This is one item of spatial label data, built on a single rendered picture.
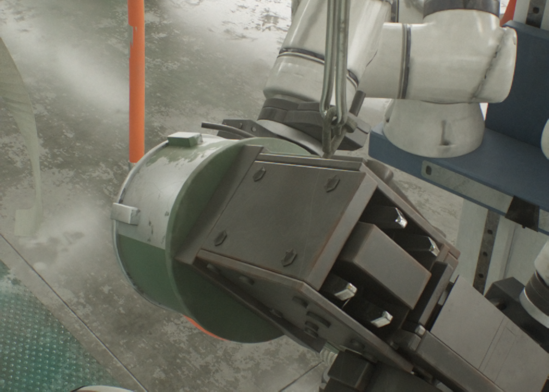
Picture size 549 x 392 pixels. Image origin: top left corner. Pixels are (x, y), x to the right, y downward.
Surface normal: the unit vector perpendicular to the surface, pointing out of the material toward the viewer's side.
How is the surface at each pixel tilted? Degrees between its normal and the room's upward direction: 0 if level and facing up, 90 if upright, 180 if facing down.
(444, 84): 98
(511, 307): 66
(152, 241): 72
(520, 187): 0
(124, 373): 0
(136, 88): 79
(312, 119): 42
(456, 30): 48
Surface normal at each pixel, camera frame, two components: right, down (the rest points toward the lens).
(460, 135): 0.35, 0.21
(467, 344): 0.54, 0.08
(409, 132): -0.58, 0.12
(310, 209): -0.67, -0.55
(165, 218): -0.80, -0.26
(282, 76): -0.58, -0.38
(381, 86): -0.11, 0.77
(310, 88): 0.07, -0.13
